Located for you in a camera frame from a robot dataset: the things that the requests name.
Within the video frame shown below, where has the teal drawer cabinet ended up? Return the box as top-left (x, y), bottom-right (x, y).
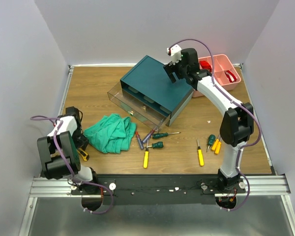
top-left (120, 55), bottom-right (193, 126)

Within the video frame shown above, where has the pink divided organizer tray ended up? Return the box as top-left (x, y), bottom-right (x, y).
top-left (192, 54), bottom-right (241, 97)

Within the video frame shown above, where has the orange screwdriver long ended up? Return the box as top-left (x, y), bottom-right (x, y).
top-left (211, 138), bottom-right (219, 151)

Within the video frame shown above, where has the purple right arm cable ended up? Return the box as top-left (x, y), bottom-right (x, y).
top-left (166, 39), bottom-right (262, 213)

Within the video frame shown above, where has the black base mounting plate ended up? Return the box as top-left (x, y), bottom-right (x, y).
top-left (71, 174), bottom-right (246, 205)

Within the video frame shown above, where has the clear drawer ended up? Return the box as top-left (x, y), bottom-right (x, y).
top-left (108, 82), bottom-right (170, 129)

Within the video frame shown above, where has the green cloth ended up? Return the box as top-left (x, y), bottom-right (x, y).
top-left (84, 114), bottom-right (137, 154)

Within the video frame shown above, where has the green small screwdriver right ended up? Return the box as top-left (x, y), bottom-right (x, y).
top-left (206, 134), bottom-right (216, 152)

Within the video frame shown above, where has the red white item in tray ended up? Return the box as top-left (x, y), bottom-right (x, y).
top-left (225, 70), bottom-right (237, 83)

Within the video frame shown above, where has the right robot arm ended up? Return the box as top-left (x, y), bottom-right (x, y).
top-left (163, 45), bottom-right (254, 193)

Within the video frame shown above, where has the yellow utility knife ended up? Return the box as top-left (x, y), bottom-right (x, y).
top-left (77, 148), bottom-right (89, 161)

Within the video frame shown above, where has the yellow screwdriver left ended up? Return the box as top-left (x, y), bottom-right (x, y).
top-left (143, 140), bottom-right (149, 169)

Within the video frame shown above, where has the yellow screwdriver middle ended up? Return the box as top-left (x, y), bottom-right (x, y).
top-left (197, 139), bottom-right (205, 167)

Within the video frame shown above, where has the green stubby screwdriver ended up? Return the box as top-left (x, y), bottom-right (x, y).
top-left (147, 142), bottom-right (164, 149)

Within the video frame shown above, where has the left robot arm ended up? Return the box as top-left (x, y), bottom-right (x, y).
top-left (30, 106), bottom-right (99, 194)

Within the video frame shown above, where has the aluminium rail frame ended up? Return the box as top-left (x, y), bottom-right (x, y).
top-left (17, 64), bottom-right (295, 236)

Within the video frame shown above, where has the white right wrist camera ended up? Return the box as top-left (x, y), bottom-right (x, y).
top-left (166, 44), bottom-right (181, 64)

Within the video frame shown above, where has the orange screwdriver short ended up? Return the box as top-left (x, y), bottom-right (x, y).
top-left (214, 142), bottom-right (221, 154)

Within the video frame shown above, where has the green long screwdriver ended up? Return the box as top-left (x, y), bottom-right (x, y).
top-left (152, 132), bottom-right (180, 139)

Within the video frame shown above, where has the yellow screwdriver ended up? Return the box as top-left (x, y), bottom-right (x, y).
top-left (143, 140), bottom-right (149, 169)
top-left (197, 139), bottom-right (205, 167)

